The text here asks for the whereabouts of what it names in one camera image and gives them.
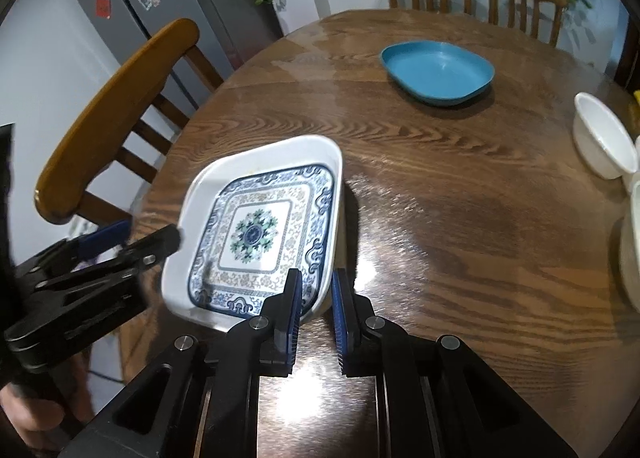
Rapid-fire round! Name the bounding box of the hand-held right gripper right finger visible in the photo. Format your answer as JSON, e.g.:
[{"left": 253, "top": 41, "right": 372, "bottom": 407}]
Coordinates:
[{"left": 331, "top": 268, "right": 581, "bottom": 458}]

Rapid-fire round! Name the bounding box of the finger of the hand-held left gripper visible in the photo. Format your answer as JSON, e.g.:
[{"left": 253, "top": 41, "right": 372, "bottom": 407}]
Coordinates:
[
  {"left": 15, "top": 219, "right": 133, "bottom": 289},
  {"left": 4, "top": 225, "right": 182, "bottom": 371}
]

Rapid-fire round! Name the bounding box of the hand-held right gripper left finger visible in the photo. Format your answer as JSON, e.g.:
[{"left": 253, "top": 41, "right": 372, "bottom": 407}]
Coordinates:
[{"left": 60, "top": 268, "right": 304, "bottom": 458}]

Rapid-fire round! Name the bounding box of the blue patterned square plate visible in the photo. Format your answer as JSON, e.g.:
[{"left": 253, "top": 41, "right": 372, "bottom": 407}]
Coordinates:
[{"left": 160, "top": 135, "right": 345, "bottom": 334}]

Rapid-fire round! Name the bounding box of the white ribbed round bowl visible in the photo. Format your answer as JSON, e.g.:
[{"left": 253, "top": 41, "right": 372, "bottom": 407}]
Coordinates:
[{"left": 619, "top": 173, "right": 640, "bottom": 313}]

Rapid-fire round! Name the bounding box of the white oval bowl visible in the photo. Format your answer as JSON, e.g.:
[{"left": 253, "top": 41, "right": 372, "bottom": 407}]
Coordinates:
[{"left": 572, "top": 92, "right": 640, "bottom": 180}]

